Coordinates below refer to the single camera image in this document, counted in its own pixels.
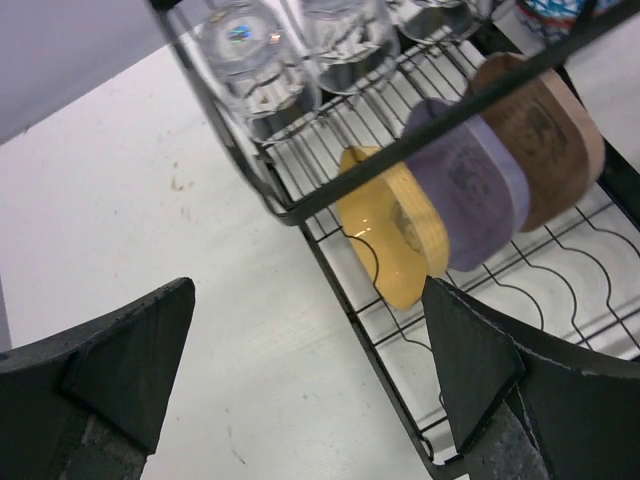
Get purple textured bowl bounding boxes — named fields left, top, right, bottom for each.
left=404, top=115, right=530, bottom=272

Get brown textured bowl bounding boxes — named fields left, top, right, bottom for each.
left=481, top=69, right=606, bottom=232

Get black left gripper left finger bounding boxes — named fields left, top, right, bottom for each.
left=1, top=277, right=195, bottom=479

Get blue triangle patterned bowl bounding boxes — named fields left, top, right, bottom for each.
left=515, top=0, right=586, bottom=44

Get yellow textured bowl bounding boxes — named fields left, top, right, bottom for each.
left=336, top=162, right=450, bottom=310

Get black wire dish rack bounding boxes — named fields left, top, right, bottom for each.
left=150, top=1, right=639, bottom=479

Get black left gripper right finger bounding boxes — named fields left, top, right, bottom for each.
left=422, top=279, right=639, bottom=479

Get clear drinking glass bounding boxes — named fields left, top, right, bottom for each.
left=386, top=0, right=492, bottom=45
left=196, top=1, right=322, bottom=144
left=300, top=0, right=399, bottom=95

